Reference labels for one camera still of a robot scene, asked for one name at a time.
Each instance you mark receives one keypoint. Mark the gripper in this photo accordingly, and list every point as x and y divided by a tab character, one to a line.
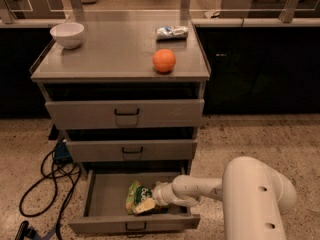
161	194

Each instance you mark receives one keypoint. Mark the green rice chip bag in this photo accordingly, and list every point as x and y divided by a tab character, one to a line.
136	193

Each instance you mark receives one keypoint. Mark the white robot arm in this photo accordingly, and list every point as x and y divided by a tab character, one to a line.
253	195

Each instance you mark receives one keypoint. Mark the grey bottom drawer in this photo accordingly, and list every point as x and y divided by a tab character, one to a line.
104	209

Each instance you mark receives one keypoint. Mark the grey drawer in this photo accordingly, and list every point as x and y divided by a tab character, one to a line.
104	209
135	144
124	105

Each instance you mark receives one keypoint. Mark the grey middle drawer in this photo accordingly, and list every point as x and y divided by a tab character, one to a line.
135	144

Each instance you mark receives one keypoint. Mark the grey top drawer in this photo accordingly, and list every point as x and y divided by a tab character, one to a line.
124	105

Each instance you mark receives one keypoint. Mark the grey drawer cabinet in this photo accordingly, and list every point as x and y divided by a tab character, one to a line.
118	48

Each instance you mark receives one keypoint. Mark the blue power box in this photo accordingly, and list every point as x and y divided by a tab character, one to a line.
61	153

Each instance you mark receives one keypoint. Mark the black tool on floor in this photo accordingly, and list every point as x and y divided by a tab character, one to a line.
26	232

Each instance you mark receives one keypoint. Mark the orange fruit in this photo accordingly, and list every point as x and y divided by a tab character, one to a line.
164	60

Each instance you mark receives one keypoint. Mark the silver blue snack packet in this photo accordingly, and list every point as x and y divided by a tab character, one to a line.
171	32

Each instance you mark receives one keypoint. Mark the white ceramic bowl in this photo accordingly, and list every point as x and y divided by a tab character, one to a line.
68	35

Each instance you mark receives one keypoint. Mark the glass partition with posts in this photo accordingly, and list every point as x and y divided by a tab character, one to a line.
202	12

